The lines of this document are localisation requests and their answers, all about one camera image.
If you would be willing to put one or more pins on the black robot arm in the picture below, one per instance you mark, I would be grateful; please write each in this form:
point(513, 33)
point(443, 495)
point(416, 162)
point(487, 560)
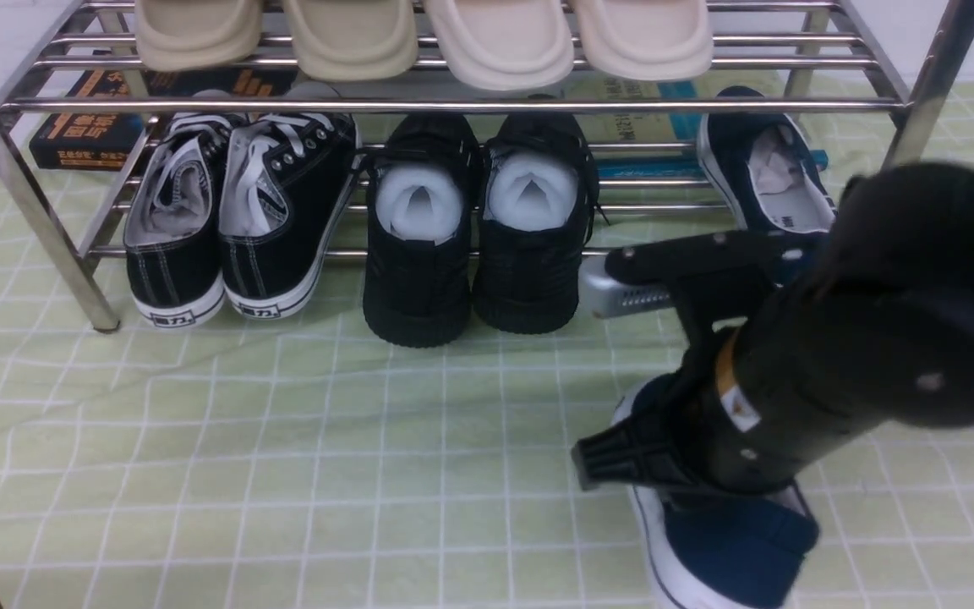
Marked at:
point(887, 305)

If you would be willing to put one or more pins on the green blue book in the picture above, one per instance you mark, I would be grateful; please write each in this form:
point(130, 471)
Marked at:
point(654, 128)

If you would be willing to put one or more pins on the stainless steel shoe rack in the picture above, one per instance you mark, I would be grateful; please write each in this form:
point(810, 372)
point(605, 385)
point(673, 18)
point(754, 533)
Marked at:
point(86, 64)

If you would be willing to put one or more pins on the navy slip-on shoe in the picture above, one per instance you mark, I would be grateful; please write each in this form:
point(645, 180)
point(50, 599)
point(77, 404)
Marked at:
point(712, 552)
point(761, 165)

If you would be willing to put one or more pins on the green checkered tablecloth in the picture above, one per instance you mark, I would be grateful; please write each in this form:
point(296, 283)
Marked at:
point(305, 463)

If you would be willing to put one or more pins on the black orange book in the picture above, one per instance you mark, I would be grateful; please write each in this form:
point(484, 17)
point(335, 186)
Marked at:
point(88, 141)

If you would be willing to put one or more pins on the black white canvas sneaker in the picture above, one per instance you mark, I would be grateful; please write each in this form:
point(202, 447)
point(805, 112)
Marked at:
point(169, 235)

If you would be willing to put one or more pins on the all black shoe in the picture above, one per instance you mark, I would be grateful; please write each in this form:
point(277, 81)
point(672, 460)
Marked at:
point(538, 206)
point(422, 185)

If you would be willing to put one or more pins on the cream slipper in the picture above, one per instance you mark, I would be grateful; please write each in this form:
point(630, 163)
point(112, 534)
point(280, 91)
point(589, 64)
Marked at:
point(503, 45)
point(653, 41)

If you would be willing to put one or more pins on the beige slipper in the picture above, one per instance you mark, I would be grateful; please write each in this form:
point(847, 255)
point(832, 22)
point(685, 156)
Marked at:
point(173, 36)
point(340, 41)

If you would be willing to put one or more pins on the black white laced sneaker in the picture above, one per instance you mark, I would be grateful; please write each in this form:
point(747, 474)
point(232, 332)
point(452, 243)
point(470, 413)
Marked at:
point(286, 187)

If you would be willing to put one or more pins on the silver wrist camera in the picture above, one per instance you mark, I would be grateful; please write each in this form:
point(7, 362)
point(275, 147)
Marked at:
point(600, 295)

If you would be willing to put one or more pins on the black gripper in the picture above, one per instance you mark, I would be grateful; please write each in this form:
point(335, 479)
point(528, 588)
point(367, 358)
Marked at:
point(741, 415)

